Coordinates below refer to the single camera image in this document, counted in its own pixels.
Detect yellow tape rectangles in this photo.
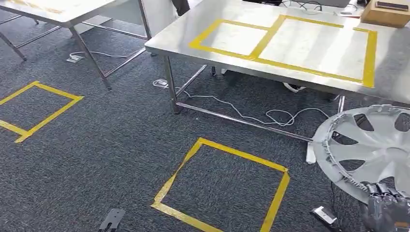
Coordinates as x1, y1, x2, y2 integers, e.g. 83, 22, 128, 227
188, 14, 378, 89

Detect silver plastic wheel hubcap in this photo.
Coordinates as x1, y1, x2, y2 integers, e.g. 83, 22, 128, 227
312, 104, 410, 206

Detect thin white cable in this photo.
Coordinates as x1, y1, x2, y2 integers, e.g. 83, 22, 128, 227
69, 50, 129, 59

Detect black flat device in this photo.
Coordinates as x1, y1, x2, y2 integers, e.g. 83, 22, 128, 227
375, 0, 410, 12

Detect yellow floor tape square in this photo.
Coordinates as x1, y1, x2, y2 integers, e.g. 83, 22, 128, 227
0, 80, 85, 144

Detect cardboard box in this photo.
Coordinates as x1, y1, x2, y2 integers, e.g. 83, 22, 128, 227
360, 0, 410, 29

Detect long white floor cable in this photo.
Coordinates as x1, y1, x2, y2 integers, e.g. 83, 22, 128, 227
173, 86, 331, 128

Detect steel bench with yellow tape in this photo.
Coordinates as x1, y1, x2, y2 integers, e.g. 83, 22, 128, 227
145, 0, 410, 144

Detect black cables on bench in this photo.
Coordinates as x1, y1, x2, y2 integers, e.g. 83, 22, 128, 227
281, 0, 323, 12

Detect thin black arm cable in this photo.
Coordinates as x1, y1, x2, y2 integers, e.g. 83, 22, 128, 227
329, 181, 337, 213

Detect black bracket with silver label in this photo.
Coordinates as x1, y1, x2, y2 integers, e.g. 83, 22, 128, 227
309, 206, 342, 232

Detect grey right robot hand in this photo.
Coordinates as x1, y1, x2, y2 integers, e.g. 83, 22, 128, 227
358, 181, 410, 232

